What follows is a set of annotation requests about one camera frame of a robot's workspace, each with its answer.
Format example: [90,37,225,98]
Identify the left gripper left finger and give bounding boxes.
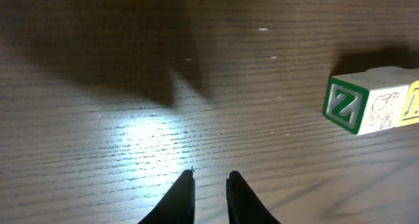
[138,169,195,224]

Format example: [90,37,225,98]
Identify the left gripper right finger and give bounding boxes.
[226,171,281,224]

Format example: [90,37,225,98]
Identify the white block number eight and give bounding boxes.
[323,66,412,135]

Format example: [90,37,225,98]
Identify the white block number four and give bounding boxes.
[398,69,418,126]

